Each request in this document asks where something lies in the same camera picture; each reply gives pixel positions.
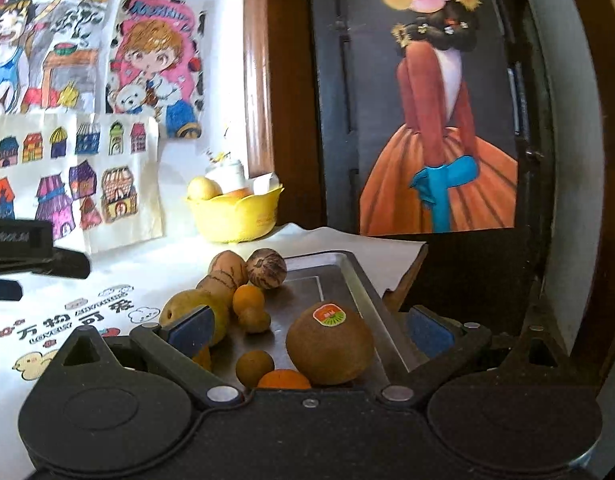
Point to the brown longan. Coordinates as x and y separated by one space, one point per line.
255 320
255 367

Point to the yellow round fruit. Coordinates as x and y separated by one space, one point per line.
203 188

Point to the brown wooden frame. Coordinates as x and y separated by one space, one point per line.
257 85

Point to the white plastic jar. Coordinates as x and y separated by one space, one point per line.
227 172

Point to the dark metal baking tray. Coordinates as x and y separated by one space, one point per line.
347 285

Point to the small pale striped pepino melon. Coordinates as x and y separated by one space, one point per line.
212 287

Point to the yellow scalloped plastic bowl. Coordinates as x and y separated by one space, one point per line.
232 217

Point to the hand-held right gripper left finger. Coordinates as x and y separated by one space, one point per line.
192 332

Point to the white rolled paper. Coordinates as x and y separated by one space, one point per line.
265 182

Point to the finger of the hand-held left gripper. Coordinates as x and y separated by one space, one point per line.
62 264
2 289

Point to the children cartoon drawing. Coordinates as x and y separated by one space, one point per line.
37 35

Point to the yellow pear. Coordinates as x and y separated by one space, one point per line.
187 300

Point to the colourful houses drawing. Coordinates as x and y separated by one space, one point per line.
77 180

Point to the girl with bear drawing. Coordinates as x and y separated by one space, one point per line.
157 60

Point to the small orange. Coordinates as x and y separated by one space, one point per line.
202 359
237 193
283 380
247 299

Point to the dark striped pepino melon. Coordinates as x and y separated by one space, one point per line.
266 267

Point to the yellow artificial flower sprig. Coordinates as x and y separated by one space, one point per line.
220 157

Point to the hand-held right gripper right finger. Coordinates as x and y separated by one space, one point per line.
430 335

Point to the orange dress girl poster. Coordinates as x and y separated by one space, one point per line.
437 135

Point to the brown kiwi with sticker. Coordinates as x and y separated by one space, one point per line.
330 350

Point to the dark door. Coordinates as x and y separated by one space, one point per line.
332 110

